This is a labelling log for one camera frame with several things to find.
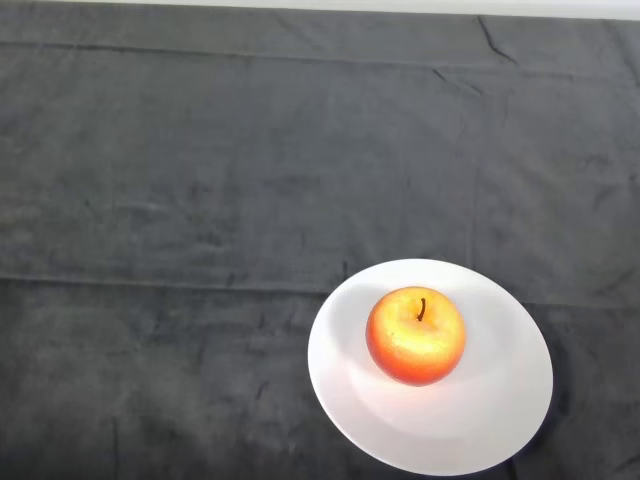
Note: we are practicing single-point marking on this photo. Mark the white round plate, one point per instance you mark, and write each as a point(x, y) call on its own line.
point(450, 425)

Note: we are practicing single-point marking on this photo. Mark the black cloth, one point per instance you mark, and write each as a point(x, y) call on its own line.
point(200, 175)

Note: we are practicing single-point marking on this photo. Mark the red yellow apple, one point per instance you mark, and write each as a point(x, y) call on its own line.
point(416, 335)

